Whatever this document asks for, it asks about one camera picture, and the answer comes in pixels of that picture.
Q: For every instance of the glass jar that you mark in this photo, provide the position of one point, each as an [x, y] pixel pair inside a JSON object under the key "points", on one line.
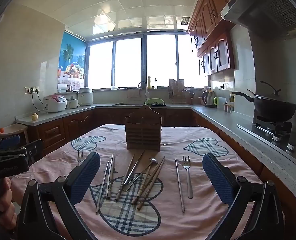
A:
{"points": [[231, 97]]}

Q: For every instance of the cutting board rack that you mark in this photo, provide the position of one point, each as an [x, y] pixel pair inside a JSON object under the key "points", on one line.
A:
{"points": [[176, 87]]}

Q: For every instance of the wok lid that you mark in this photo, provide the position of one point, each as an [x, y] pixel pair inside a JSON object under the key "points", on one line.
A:
{"points": [[273, 96]]}

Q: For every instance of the white plastic container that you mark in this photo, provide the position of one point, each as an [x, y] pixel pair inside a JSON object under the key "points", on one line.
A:
{"points": [[222, 101]]}

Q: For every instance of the pink dish cloth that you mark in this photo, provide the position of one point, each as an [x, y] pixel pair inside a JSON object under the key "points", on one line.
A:
{"points": [[134, 93]]}

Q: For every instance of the person's left hand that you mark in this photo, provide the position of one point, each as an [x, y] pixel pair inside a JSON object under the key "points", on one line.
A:
{"points": [[1, 205]]}

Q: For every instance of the kitchen sink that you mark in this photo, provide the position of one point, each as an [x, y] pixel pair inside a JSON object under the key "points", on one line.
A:
{"points": [[128, 103]]}

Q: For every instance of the range hood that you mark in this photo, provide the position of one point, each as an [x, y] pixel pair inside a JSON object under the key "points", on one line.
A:
{"points": [[265, 7]]}

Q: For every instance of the white electric stew pot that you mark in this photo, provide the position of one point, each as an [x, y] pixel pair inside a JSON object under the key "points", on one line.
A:
{"points": [[85, 96]]}

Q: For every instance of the small white pot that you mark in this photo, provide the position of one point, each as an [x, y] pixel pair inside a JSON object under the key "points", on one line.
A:
{"points": [[73, 103]]}

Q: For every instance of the carved light wooden chopstick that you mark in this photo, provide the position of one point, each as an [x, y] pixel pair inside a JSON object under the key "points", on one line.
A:
{"points": [[151, 183], [148, 180], [124, 180]]}

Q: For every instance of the yellow bottle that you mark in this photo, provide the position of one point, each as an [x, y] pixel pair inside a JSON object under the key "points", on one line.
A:
{"points": [[149, 82]]}

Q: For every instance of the beige plastic stool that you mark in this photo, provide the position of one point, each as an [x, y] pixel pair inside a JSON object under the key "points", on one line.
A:
{"points": [[12, 130]]}

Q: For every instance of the kitchen window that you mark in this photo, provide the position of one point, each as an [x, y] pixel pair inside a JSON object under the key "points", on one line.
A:
{"points": [[130, 62]]}

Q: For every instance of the seasoning jar set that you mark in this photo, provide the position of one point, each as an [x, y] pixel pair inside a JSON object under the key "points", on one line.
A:
{"points": [[228, 108]]}

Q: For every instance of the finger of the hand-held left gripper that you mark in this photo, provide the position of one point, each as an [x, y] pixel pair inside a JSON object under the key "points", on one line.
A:
{"points": [[10, 140], [34, 150]]}

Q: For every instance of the green plastic basin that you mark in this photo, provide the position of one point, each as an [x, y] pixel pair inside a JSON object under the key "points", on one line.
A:
{"points": [[155, 102]]}

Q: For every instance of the metal spoon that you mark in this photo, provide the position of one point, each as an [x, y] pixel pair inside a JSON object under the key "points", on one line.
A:
{"points": [[154, 160]]}

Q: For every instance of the yellow apple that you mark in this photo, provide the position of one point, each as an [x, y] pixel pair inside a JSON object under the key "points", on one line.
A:
{"points": [[34, 117]]}

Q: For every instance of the electric kettle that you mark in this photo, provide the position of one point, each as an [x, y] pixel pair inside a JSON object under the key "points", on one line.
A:
{"points": [[208, 98]]}

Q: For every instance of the wooden utensil holder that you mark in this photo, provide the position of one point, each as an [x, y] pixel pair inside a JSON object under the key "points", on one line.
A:
{"points": [[143, 130]]}

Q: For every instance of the gas stove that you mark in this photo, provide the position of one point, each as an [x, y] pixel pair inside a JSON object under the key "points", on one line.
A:
{"points": [[270, 130]]}

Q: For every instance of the black wok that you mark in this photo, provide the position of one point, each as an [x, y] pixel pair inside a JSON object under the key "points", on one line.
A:
{"points": [[274, 111]]}

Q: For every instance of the metal kitchen faucet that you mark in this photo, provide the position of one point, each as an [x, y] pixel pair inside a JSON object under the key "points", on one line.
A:
{"points": [[143, 85]]}

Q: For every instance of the pink heart-print tablecloth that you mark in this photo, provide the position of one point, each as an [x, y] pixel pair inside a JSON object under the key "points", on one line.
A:
{"points": [[178, 220]]}

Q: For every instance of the white and pink rice cooker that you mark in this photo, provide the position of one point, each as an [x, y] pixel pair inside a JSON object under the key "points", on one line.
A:
{"points": [[54, 103]]}

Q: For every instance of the grey kitchen countertop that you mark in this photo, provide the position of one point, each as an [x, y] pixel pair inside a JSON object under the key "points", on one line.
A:
{"points": [[213, 115]]}

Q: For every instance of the tropical fruit wall poster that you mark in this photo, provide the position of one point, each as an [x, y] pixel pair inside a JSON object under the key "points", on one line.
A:
{"points": [[71, 60]]}

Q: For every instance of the metal fork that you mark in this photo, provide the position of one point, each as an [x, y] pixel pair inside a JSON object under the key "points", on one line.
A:
{"points": [[80, 156], [186, 166]]}

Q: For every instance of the ceiling vent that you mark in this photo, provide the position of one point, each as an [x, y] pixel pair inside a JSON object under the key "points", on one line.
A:
{"points": [[185, 20]]}

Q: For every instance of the wooden wall cabinets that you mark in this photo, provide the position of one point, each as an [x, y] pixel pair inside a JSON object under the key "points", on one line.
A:
{"points": [[213, 17]]}

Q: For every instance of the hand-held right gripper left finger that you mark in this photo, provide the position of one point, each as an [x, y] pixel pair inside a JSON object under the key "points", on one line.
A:
{"points": [[84, 178]]}

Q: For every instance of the wall power outlet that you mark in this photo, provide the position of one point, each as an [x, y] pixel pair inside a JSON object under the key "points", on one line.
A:
{"points": [[32, 89]]}

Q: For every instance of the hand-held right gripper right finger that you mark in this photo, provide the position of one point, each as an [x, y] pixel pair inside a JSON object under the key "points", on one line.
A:
{"points": [[219, 180]]}

